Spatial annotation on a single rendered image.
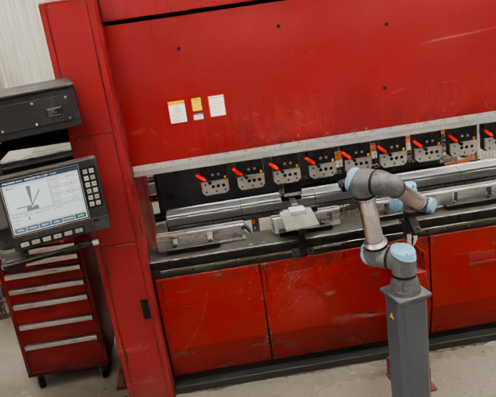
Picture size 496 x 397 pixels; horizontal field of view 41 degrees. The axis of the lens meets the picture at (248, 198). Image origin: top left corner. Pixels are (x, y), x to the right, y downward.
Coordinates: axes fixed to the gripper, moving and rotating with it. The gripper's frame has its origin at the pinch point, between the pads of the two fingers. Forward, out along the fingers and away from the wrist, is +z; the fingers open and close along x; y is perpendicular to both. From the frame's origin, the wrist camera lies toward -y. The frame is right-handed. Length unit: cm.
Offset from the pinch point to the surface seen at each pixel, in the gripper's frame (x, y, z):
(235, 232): 84, 49, -5
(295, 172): 46, 46, -35
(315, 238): 43, 30, 0
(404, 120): -15, 37, -55
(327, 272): 39, 27, 22
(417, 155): -21, 34, -35
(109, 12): 129, 63, -132
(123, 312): 154, 34, 20
